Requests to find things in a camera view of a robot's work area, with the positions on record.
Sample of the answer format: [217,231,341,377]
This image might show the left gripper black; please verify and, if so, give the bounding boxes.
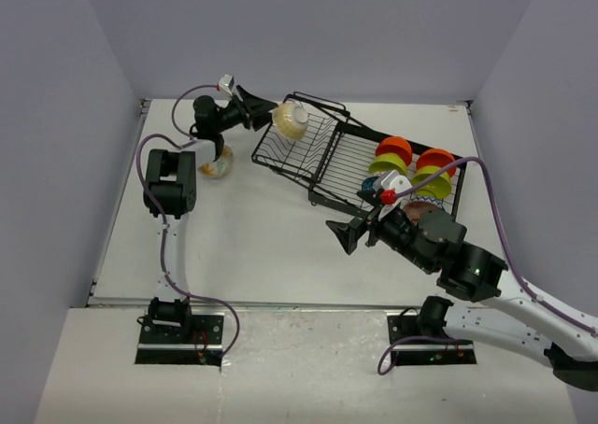
[213,87,278,134]

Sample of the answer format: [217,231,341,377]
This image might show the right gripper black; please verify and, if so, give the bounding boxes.
[325,189,435,273]

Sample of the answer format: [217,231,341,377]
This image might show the yellow sun pattern bowl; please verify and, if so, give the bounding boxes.
[272,103,308,141]

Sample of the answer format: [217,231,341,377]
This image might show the floral leaf pattern bowl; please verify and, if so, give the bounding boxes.
[197,145,235,179]

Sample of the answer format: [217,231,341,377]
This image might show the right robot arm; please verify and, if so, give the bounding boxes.
[326,191,597,392]

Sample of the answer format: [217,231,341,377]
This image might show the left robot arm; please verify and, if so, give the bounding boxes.
[135,82,277,343]

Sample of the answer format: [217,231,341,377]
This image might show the blue triangle pattern bowl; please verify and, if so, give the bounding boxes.
[362,176,378,192]

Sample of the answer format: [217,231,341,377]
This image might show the red diamond pattern bowl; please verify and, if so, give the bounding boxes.
[403,201,438,224]

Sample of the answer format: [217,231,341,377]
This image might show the lime green bowl rear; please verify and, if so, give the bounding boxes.
[368,153,407,176]

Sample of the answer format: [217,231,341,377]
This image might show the lime green bowl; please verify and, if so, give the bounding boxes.
[411,165,452,200]
[368,153,407,176]

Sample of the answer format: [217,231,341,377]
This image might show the orange bowl rear row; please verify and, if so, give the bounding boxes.
[376,136,413,166]

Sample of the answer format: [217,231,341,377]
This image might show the orange bowl row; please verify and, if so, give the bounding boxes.
[376,136,413,166]
[416,148,456,170]

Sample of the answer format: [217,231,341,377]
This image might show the blue zigzag pattern bowl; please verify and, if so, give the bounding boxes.
[412,195,444,209]

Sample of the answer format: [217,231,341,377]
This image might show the lime green bowl front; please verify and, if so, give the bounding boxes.
[411,165,452,200]

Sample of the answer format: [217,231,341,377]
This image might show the orange bowl front row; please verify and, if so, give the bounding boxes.
[416,148,456,170]

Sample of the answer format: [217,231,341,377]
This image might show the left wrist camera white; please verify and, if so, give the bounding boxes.
[217,74,235,98]

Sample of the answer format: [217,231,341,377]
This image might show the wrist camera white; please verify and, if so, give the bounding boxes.
[374,170,412,220]
[217,74,235,98]

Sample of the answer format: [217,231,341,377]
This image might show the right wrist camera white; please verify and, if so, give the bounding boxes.
[374,170,412,220]

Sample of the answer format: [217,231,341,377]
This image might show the black wire dish rack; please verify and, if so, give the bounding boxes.
[251,92,465,216]

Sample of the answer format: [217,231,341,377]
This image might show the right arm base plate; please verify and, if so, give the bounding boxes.
[387,307,477,367]

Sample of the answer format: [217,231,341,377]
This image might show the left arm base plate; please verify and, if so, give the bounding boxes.
[135,314,224,367]

